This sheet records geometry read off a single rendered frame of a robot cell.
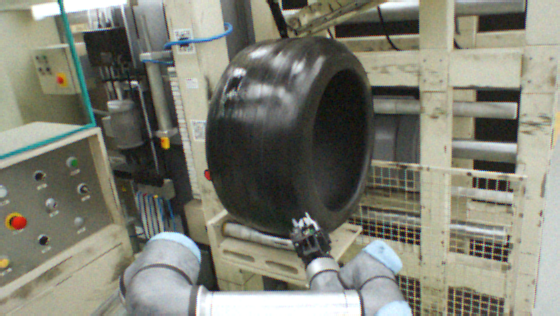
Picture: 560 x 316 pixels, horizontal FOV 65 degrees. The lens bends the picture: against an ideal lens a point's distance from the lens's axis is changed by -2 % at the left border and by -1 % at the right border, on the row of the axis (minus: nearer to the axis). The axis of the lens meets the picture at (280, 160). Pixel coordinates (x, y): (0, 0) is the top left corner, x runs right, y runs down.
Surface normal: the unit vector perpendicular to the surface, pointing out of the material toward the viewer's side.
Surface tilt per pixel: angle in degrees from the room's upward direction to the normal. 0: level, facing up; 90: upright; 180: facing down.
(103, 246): 90
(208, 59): 90
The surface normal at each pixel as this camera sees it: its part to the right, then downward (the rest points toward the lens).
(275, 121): -0.28, -0.08
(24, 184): 0.84, 0.10
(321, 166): -0.47, -0.33
